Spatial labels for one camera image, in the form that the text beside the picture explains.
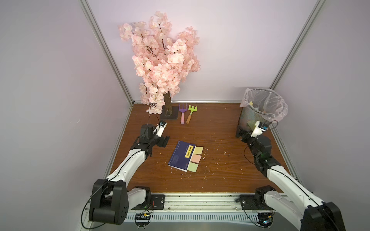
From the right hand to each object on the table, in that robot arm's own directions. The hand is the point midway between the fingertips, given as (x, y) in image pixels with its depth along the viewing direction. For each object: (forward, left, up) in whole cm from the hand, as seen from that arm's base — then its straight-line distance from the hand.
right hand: (246, 125), depth 80 cm
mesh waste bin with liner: (+23, -16, -7) cm, 29 cm away
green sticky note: (-18, +31, -19) cm, 40 cm away
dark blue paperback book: (-11, +38, -18) cm, 43 cm away
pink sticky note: (-13, +29, -19) cm, 37 cm away
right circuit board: (-42, -6, -23) cm, 48 cm away
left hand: (-1, +50, -8) cm, 50 cm away
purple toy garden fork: (+28, +40, -19) cm, 52 cm away
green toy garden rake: (+28, +32, -19) cm, 47 cm away
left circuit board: (-44, +56, -23) cm, 75 cm away
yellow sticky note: (-7, +27, -18) cm, 33 cm away
